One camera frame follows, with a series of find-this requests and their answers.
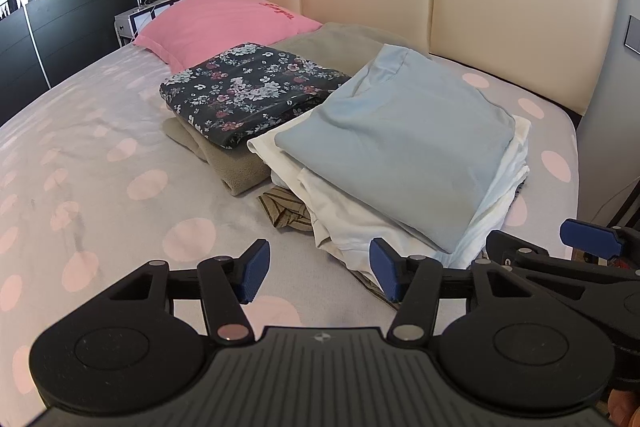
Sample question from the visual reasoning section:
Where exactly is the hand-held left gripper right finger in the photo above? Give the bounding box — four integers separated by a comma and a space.
369, 238, 526, 343

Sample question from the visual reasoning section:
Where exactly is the pink pillow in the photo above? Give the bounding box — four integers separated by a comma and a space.
132, 0, 323, 72

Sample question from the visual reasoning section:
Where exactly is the striped brown garment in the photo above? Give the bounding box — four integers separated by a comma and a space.
257, 187, 313, 230

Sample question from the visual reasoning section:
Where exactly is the dark floral folded garment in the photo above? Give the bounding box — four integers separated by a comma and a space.
160, 43, 352, 150

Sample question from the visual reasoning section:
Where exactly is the grey wall switch plate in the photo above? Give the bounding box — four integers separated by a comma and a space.
624, 14, 640, 55

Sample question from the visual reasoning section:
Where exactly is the black wardrobe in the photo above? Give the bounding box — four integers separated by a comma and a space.
0, 0, 148, 128

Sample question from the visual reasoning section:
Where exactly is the beige folded garment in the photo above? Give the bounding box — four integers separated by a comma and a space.
165, 23, 426, 196

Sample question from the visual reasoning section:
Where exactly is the polka dot bed sheet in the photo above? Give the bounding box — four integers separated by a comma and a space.
0, 44, 581, 427

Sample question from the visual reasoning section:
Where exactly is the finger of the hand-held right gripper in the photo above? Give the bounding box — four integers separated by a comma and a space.
486, 229, 551, 269
560, 218, 640, 260

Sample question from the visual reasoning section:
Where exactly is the white folded garment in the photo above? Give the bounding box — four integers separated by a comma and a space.
247, 109, 531, 275

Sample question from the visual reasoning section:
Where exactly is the white bedside table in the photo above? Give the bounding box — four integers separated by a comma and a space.
114, 0, 181, 50

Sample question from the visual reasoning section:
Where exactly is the light blue shirt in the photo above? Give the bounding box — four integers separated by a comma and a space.
274, 44, 517, 255

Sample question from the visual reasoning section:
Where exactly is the person's right hand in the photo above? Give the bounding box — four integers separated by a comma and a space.
607, 389, 640, 427

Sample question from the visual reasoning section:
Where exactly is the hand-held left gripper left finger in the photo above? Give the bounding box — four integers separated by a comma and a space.
107, 238, 272, 343

